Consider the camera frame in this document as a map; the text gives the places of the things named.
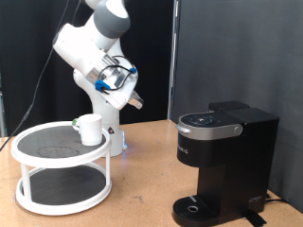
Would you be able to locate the black Keurig coffee machine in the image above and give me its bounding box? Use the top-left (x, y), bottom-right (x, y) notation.
top-left (171, 100), bottom-right (280, 227)

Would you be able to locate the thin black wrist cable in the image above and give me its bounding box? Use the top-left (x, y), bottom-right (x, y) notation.
top-left (98, 55), bottom-right (137, 93)

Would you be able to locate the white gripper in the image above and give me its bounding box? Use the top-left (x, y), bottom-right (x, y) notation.
top-left (96, 61), bottom-right (145, 111)

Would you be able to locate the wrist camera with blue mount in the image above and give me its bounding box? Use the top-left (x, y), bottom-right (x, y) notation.
top-left (94, 79), bottom-right (112, 93)

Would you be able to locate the white two-tier turntable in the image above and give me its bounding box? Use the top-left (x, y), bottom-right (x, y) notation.
top-left (10, 121), bottom-right (113, 217)

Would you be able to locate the black power cord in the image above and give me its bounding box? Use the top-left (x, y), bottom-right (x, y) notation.
top-left (264, 193), bottom-right (290, 204)

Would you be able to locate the long black hanging cable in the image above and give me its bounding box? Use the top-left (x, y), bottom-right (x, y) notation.
top-left (0, 0), bottom-right (71, 152)

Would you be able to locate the grey metal frame pole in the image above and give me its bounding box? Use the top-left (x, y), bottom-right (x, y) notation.
top-left (168, 0), bottom-right (181, 120)

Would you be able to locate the grey backdrop curtain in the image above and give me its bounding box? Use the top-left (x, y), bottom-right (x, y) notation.
top-left (171, 0), bottom-right (303, 214)

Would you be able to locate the white mug with green tape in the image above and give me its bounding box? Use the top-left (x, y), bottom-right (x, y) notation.
top-left (71, 113), bottom-right (104, 147)

